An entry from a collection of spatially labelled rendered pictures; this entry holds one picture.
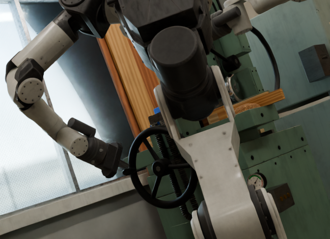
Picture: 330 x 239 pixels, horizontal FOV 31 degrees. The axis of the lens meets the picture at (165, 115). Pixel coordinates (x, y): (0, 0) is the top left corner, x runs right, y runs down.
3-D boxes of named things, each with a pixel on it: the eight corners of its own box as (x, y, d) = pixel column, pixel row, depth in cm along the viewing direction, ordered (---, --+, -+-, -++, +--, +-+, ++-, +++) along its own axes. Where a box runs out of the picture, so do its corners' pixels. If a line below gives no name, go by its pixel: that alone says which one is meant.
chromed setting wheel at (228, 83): (230, 105, 231) (219, 75, 232) (244, 102, 241) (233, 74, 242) (236, 103, 229) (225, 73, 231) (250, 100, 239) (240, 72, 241)
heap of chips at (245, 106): (228, 117, 207) (226, 109, 207) (244, 113, 217) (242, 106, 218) (248, 109, 202) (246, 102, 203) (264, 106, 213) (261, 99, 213)
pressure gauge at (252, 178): (252, 199, 196) (243, 176, 197) (257, 196, 199) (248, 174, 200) (268, 194, 193) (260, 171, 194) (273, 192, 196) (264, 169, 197)
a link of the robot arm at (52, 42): (3, 84, 161) (62, 27, 164) (-11, 69, 171) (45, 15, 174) (30, 109, 168) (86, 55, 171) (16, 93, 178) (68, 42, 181)
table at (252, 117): (112, 177, 226) (107, 163, 227) (157, 164, 251) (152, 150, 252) (243, 128, 192) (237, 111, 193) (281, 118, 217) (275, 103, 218)
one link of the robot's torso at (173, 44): (207, 54, 129) (186, -3, 139) (152, 74, 130) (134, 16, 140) (226, 114, 153) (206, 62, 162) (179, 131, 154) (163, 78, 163)
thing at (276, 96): (152, 149, 245) (150, 140, 245) (155, 149, 246) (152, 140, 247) (283, 99, 210) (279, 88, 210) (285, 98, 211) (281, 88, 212)
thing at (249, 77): (239, 103, 238) (229, 75, 239) (247, 101, 243) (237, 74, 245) (259, 95, 232) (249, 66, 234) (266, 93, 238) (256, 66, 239)
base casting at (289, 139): (152, 199, 228) (145, 177, 229) (223, 172, 275) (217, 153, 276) (249, 167, 203) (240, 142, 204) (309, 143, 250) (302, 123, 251)
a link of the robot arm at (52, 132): (74, 157, 186) (47, 133, 178) (61, 147, 193) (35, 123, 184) (87, 141, 187) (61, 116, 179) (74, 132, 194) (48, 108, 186)
